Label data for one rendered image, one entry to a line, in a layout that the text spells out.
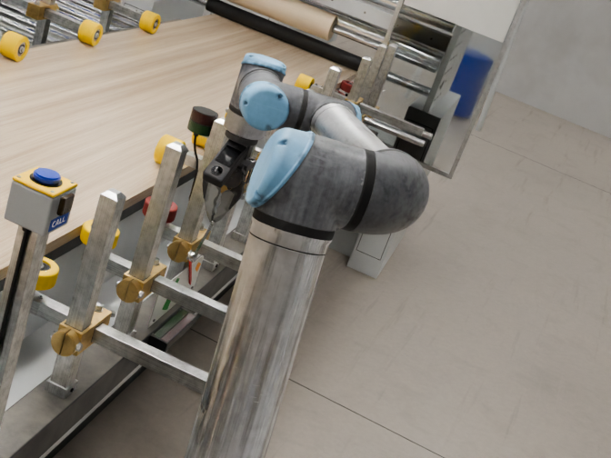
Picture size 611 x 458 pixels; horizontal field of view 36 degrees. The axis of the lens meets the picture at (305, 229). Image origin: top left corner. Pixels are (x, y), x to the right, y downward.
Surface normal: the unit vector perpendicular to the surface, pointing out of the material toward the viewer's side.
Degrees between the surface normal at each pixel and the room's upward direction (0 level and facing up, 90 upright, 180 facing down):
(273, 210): 80
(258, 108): 91
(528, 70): 90
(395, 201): 74
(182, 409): 0
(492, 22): 90
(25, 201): 90
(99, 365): 0
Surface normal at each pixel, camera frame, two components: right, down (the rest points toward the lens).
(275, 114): 0.03, 0.41
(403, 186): 0.69, -0.15
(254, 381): 0.15, 0.18
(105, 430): 0.32, -0.88
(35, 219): -0.29, 0.28
